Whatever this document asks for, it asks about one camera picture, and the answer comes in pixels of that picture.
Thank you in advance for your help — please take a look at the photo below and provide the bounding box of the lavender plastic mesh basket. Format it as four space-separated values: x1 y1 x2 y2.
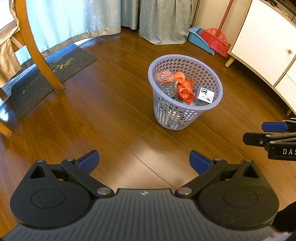
147 54 223 131

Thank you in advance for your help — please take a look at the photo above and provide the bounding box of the blue milk carton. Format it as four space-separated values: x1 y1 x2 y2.
193 87 215 104

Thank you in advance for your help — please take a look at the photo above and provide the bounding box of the orange plastic bag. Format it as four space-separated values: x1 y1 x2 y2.
174 71 195 105

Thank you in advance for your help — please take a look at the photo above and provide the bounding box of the clear plastic water bottle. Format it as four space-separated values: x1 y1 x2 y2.
154 70 179 101

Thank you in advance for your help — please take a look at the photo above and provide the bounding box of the white wooden cabinet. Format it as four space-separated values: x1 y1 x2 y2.
225 1 295 113

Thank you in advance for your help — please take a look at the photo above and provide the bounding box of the dark grey floor mat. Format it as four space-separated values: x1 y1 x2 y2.
11 44 97 119

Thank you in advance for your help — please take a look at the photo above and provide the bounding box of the red broom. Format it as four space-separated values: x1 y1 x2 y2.
198 0 233 58

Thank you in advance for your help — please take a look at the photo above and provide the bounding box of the blue plastic dustpan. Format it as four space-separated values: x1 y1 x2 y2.
188 27 215 55

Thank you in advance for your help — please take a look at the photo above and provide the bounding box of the wooden chair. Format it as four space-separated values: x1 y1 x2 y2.
0 0 65 139

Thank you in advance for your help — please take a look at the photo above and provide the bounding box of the light blue star curtain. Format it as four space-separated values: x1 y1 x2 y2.
26 0 140 58

